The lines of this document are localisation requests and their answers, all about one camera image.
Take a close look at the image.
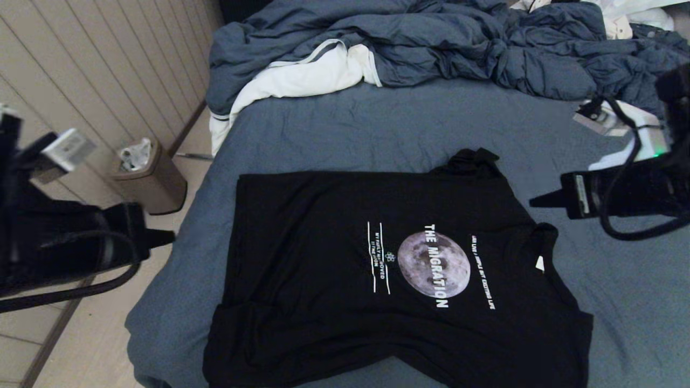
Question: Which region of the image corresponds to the black moon print T-shirt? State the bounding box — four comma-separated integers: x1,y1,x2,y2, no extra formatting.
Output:
202,148,595,388

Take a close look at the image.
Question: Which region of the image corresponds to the brown trash bin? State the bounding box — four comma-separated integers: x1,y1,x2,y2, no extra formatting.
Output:
109,140,188,216

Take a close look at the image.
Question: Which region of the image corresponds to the clear plastic bin liner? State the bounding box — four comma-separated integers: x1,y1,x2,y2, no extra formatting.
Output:
118,138,153,172

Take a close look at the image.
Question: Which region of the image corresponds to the blue bed sheet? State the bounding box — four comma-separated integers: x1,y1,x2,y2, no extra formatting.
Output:
125,78,690,388

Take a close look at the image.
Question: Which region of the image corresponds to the crumpled blue duvet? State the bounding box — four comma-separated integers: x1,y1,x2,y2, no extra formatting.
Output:
205,0,690,120

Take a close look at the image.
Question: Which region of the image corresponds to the white blanket grey stripe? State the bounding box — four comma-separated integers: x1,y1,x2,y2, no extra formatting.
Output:
208,40,382,157

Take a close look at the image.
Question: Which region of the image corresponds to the black headboard panel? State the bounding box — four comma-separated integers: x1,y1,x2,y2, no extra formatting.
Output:
218,0,275,25

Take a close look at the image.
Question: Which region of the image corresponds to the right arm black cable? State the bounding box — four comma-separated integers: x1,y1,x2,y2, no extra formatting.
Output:
585,97,690,241

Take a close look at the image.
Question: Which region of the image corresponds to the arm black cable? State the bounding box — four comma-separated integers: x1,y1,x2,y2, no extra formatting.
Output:
585,97,690,241
0,231,142,314

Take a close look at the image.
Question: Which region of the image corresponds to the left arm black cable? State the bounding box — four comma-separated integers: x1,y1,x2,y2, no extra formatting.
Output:
0,231,142,314

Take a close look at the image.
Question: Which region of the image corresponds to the right motor cylinder white bracket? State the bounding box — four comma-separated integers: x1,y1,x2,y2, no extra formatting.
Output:
589,64,690,171

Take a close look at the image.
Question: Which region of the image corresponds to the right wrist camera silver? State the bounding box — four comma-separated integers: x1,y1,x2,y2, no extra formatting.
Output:
572,97,630,137

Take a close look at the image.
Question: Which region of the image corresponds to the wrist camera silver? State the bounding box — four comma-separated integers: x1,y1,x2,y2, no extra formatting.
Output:
572,97,630,137
30,128,98,184

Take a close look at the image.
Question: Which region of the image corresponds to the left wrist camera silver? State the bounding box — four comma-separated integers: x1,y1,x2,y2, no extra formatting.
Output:
30,128,98,184

